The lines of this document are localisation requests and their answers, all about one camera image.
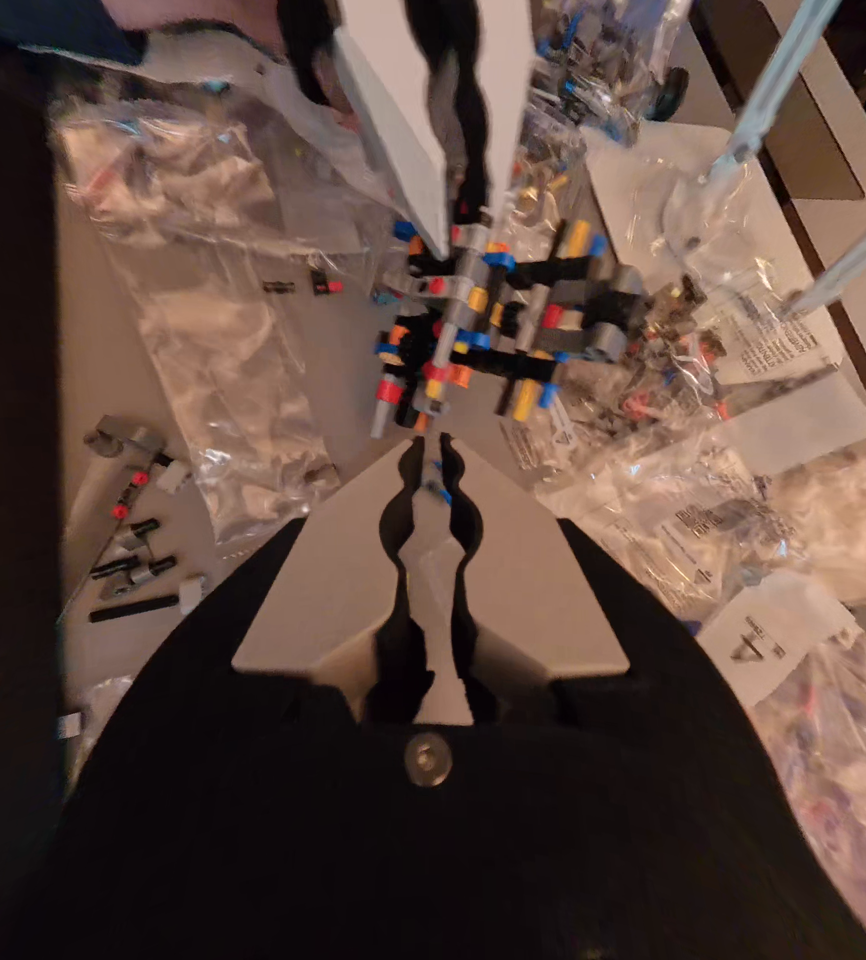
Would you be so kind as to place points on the person's left hand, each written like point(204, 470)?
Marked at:
point(208, 15)

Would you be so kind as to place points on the scattered loose lego pieces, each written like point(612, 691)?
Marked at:
point(137, 439)

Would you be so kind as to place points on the flat empty clear bag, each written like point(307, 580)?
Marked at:
point(230, 375)

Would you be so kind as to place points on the small clear bag of lego parts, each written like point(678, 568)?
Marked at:
point(163, 172)

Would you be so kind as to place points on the white paper sheet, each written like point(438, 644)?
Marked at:
point(627, 195)

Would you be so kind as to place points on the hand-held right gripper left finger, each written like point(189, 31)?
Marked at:
point(320, 592)

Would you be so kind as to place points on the metal booklet stand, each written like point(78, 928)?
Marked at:
point(770, 90)

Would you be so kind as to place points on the black lego tire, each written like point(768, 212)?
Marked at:
point(674, 94)

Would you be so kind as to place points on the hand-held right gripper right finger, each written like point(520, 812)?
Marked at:
point(545, 592)

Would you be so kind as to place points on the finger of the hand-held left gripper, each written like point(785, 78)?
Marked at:
point(380, 67)
point(511, 75)

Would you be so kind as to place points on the striped clear bag of lego parts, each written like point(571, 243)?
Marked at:
point(598, 67)

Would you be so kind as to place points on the clear bag of black lego parts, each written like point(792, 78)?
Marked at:
point(672, 337)

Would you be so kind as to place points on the multicolour lego assembly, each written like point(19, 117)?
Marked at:
point(466, 289)

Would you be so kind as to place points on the clear bag with white disc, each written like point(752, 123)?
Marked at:
point(702, 225)

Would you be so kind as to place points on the person's left forearm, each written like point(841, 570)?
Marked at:
point(28, 26)

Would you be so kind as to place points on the large labelled bag of lego parts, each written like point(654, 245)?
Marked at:
point(702, 517)

